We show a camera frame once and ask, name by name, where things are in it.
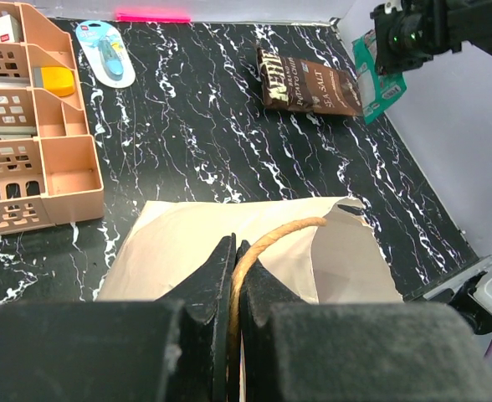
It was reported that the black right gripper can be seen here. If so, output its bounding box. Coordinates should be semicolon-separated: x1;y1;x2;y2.
370;0;492;75

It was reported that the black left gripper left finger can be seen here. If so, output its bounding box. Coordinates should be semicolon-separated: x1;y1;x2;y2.
0;235;236;401

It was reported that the pink tape strip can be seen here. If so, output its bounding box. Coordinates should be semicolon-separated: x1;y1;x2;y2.
115;10;192;23

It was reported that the peach plastic desk organizer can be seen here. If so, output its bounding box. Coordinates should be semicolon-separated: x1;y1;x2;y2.
0;2;104;235

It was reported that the yellow sticky note pad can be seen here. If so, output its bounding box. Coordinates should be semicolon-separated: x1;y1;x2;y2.
40;66;75;97

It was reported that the beige paper bag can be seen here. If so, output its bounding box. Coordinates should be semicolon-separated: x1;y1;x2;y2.
93;197;404;402

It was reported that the blue correction tape package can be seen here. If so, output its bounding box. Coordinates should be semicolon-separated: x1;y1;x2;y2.
75;20;136;89

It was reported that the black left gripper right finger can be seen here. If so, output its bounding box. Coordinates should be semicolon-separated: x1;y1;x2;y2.
240;260;492;401

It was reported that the brown Kettle chips bag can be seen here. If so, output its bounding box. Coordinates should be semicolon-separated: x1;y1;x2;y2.
256;48;362;116

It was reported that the teal Fox's mint candy bag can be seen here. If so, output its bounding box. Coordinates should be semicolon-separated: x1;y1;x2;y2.
352;29;407;124

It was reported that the small white box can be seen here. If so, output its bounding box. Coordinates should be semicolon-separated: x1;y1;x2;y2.
0;14;23;43

